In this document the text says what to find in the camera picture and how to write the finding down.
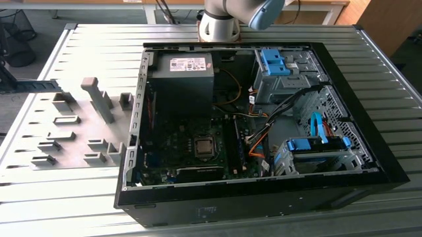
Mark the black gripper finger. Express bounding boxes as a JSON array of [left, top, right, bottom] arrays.
[[0, 22, 21, 94]]

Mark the blue RAM stick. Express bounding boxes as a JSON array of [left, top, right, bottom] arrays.
[[14, 79, 62, 92]]

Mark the black RAM slot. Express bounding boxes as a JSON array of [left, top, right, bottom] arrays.
[[221, 116, 240, 175]]

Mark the black mesh waste basket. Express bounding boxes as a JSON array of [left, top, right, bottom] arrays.
[[0, 9, 36, 67]]

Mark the grey parts rack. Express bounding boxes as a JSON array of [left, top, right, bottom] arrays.
[[29, 77, 137, 171]]

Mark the grey power supply unit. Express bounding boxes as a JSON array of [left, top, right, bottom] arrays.
[[149, 53, 215, 109]]

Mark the green motherboard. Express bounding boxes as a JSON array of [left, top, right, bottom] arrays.
[[141, 116, 264, 185]]

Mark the silver CPU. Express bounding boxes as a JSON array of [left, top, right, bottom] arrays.
[[196, 138, 213, 153]]

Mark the CPU socket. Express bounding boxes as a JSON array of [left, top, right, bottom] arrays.
[[190, 134, 219, 160]]

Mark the black graphics card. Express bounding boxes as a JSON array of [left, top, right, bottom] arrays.
[[174, 166, 224, 184]]

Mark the blue plastic drive carrier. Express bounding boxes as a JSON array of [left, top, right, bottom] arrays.
[[259, 49, 291, 76]]

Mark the metal drive cage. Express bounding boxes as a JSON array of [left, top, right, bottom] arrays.
[[252, 49, 329, 104]]

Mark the black PC case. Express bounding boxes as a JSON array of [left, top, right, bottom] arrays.
[[113, 41, 409, 228]]

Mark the hard disk in blue carrier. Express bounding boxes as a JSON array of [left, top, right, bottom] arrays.
[[285, 137, 351, 152]]

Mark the metal disk bay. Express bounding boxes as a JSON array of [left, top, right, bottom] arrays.
[[272, 148, 363, 176]]

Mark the brown wooden cabinet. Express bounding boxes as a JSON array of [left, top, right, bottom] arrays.
[[335, 0, 422, 57]]

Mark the red flat wire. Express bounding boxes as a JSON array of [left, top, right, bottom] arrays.
[[146, 92, 156, 129]]

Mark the yellow wire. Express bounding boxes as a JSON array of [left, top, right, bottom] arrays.
[[212, 69, 241, 107]]

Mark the orange wire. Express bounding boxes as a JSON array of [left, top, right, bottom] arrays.
[[247, 138, 264, 158]]

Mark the black cable bundle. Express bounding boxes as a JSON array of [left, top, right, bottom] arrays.
[[247, 85, 321, 146]]

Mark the blue flat data wire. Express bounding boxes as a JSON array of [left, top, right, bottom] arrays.
[[311, 112, 327, 144]]

